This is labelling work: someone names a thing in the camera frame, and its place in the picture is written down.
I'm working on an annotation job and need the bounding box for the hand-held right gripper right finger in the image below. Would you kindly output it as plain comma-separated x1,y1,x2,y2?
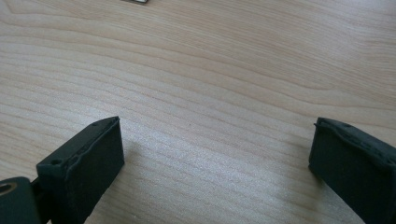
308,117,396,224

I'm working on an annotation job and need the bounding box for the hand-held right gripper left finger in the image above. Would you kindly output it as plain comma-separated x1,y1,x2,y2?
35,116,126,224

